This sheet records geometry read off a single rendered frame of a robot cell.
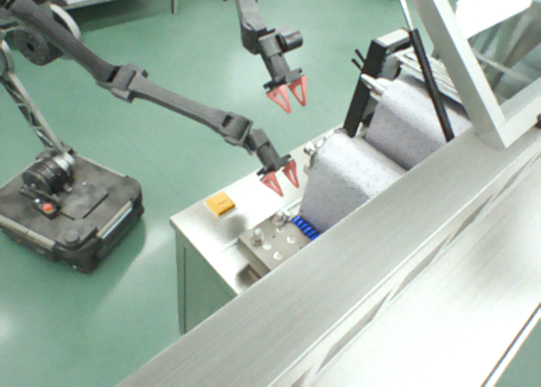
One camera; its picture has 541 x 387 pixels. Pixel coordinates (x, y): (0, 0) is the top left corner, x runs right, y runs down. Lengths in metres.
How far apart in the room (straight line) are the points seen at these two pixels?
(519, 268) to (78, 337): 1.87
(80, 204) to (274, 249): 1.35
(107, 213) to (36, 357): 0.69
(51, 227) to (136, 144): 0.94
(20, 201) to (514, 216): 2.14
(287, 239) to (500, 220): 0.57
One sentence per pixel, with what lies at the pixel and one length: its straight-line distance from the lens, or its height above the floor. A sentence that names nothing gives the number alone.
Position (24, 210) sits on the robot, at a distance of 2.44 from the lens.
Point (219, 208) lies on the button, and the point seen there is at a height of 0.92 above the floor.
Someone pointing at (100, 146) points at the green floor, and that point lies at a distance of 3.03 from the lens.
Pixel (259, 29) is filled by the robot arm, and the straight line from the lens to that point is 1.23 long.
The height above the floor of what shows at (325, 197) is 1.17.
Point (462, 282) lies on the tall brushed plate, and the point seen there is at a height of 1.44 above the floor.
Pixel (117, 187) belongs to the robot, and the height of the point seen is 0.24.
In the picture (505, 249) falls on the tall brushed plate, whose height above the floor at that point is 1.44.
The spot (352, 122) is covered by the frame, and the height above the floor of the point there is 1.15.
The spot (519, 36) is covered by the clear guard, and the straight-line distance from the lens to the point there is 0.85.
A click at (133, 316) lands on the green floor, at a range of 2.28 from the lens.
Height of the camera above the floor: 2.03
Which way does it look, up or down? 46 degrees down
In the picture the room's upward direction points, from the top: 11 degrees clockwise
